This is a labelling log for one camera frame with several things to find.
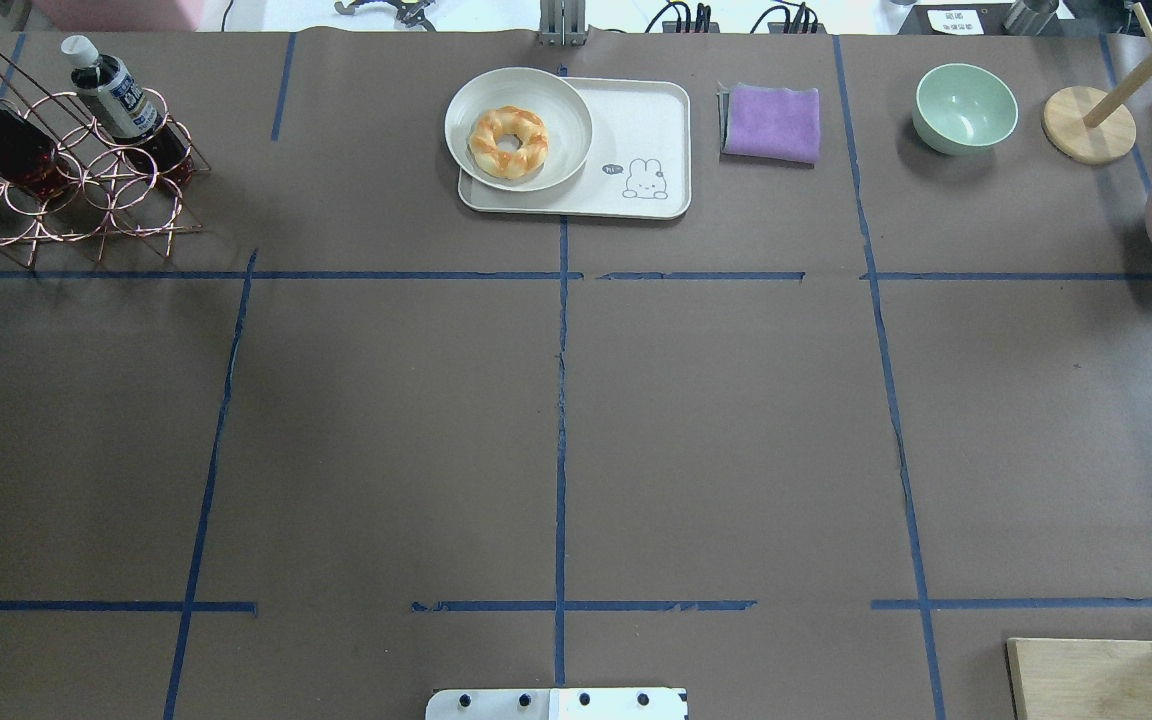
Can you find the wooden cutting board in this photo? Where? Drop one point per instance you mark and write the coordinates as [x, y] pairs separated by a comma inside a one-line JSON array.
[[1080, 678]]

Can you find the wooden cup tree stand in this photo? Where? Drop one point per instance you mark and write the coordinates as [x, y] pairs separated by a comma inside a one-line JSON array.
[[1093, 126]]

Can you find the pink storage box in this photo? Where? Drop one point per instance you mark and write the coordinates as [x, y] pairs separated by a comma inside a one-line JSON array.
[[121, 16]]

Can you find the glazed donut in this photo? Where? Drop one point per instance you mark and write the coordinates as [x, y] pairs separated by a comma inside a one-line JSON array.
[[509, 143]]

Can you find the purple folded cloth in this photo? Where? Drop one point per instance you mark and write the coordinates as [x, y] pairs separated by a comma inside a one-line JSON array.
[[772, 123]]

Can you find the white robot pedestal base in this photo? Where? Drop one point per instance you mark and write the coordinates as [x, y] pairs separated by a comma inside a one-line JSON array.
[[559, 703]]

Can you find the beige serving tray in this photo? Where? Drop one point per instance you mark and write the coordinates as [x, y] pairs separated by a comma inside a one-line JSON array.
[[639, 164]]

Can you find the copper wire bottle rack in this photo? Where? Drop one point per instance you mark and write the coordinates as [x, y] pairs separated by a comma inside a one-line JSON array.
[[100, 160]]

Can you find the metal jigger cup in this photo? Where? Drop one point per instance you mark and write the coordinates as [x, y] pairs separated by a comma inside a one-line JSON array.
[[1029, 17]]

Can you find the aluminium frame post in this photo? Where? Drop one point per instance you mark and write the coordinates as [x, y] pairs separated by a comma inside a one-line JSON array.
[[563, 23]]

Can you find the mint green bowl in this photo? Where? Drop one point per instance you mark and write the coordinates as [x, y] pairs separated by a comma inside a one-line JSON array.
[[963, 110]]

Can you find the beige round plate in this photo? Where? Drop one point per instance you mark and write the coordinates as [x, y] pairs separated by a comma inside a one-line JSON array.
[[554, 99]]

